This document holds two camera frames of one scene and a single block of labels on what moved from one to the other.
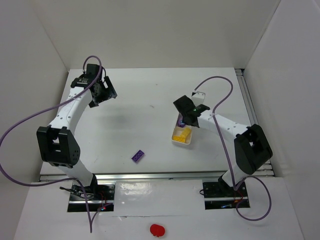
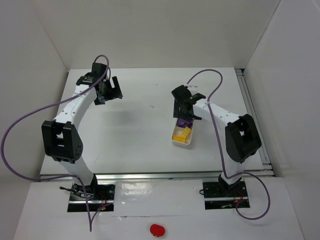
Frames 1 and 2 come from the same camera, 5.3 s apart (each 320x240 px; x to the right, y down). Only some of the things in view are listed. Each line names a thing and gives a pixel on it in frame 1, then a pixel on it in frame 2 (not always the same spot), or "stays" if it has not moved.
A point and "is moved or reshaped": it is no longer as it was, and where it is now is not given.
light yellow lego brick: x=186 y=132 stays
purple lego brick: x=137 y=156 is moved or reshaped
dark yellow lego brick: x=179 y=138 stays
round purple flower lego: x=180 y=123 stays
